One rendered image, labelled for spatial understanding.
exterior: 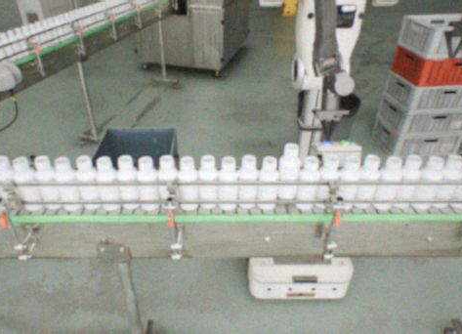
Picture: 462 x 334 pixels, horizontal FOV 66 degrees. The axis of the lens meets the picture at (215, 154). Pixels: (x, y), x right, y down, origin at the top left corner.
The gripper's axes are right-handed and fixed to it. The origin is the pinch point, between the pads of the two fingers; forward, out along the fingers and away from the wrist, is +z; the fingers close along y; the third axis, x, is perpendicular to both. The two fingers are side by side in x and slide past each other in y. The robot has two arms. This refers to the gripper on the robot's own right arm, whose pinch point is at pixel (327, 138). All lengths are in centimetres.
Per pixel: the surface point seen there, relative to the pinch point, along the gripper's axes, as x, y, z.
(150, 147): 47, -67, 13
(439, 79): 162, 135, -15
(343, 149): -3.9, 3.9, 3.2
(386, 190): -17.6, 12.0, 12.2
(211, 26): 341, -40, -75
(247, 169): -18.3, -27.9, 5.4
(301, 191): -16.7, -12.1, 12.7
